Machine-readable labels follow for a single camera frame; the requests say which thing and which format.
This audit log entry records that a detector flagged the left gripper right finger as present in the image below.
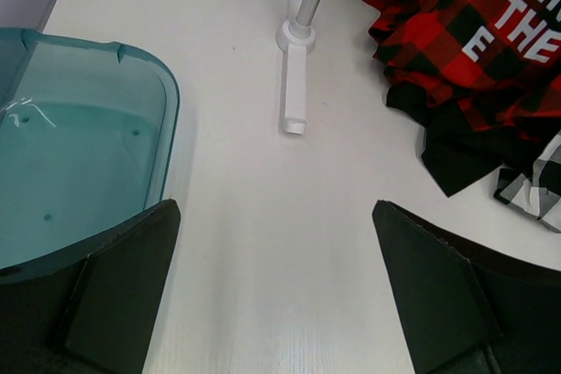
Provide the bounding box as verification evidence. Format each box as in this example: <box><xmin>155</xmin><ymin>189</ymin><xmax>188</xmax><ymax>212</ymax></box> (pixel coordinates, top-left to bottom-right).
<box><xmin>373</xmin><ymin>201</ymin><xmax>560</xmax><ymax>373</ymax></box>

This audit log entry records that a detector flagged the white black plaid shirt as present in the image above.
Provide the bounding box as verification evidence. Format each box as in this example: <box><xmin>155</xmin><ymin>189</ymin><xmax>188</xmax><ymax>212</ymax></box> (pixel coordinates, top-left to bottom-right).
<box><xmin>494</xmin><ymin>133</ymin><xmax>560</xmax><ymax>234</ymax></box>

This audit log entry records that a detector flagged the teal plastic bin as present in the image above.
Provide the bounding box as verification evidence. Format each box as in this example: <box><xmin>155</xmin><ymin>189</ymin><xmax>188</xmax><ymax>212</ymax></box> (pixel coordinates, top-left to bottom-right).
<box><xmin>1</xmin><ymin>27</ymin><xmax>180</xmax><ymax>274</ymax></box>

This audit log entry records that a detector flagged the white metal clothes rack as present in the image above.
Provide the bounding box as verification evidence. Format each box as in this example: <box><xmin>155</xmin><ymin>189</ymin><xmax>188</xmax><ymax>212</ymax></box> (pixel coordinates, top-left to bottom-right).
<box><xmin>275</xmin><ymin>0</ymin><xmax>321</xmax><ymax>136</ymax></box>

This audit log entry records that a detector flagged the red black plaid shirt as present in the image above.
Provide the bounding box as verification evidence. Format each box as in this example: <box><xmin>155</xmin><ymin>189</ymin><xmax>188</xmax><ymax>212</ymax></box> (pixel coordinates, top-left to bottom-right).
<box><xmin>344</xmin><ymin>0</ymin><xmax>561</xmax><ymax>173</ymax></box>

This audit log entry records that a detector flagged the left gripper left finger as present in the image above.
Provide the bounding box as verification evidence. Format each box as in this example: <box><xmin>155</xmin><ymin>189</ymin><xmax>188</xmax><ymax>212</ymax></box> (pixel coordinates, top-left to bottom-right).
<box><xmin>1</xmin><ymin>199</ymin><xmax>181</xmax><ymax>373</ymax></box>

